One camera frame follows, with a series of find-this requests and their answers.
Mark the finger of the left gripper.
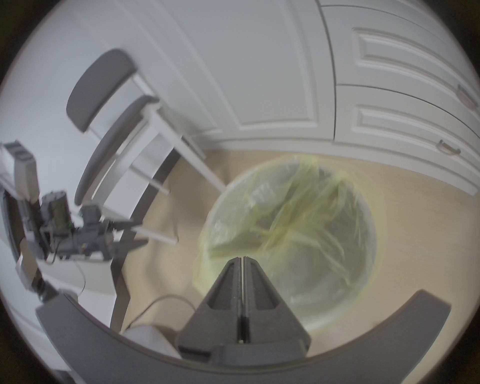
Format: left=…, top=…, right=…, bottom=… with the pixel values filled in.
left=112, top=240, right=149, bottom=257
left=108, top=219, right=146, bottom=232

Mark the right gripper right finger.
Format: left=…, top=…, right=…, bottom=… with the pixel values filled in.
left=244, top=256, right=312, bottom=346

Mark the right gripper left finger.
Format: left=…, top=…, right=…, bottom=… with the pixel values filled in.
left=178, top=257, right=243, bottom=347

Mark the yellow plastic bag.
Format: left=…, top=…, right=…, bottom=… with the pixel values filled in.
left=193, top=154, right=387, bottom=334

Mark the white trash bin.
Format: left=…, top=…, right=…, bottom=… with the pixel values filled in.
left=204, top=161, right=378, bottom=331

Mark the white chair dark grey seat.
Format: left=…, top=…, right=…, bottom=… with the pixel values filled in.
left=67, top=49, right=228, bottom=247

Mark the white wardrobe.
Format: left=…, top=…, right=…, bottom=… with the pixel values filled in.
left=75, top=0, right=480, bottom=196

